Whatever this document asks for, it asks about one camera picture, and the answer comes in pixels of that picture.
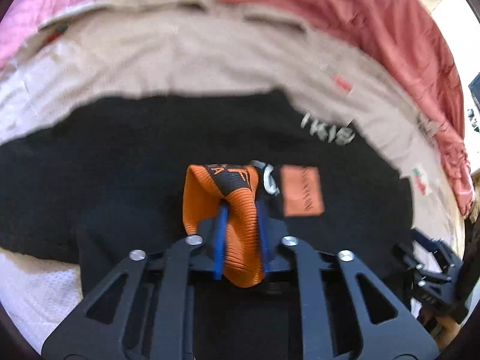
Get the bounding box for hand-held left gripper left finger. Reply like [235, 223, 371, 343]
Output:
[41, 204, 229, 360]

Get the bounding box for salmon red duvet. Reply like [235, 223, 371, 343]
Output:
[86, 0, 475, 216]

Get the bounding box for black monitor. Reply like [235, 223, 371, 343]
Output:
[468, 71, 480, 114]

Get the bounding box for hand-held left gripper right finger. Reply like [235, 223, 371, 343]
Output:
[257, 202, 439, 360]

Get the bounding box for brown furry thing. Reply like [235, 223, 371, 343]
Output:
[468, 172, 480, 226]

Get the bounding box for beige strawberry print blanket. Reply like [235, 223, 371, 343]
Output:
[0, 0, 466, 353]

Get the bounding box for black shorts with orange waistband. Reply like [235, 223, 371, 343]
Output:
[0, 89, 415, 360]

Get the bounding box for person's right hand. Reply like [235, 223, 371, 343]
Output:
[419, 308, 463, 350]

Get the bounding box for cluttered white desk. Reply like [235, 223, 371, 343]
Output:
[466, 107, 480, 134]

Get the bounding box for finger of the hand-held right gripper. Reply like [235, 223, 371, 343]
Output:
[410, 229, 462, 268]
[391, 243, 423, 271]

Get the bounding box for pink quilted blanket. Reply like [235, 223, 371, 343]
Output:
[0, 0, 124, 69]

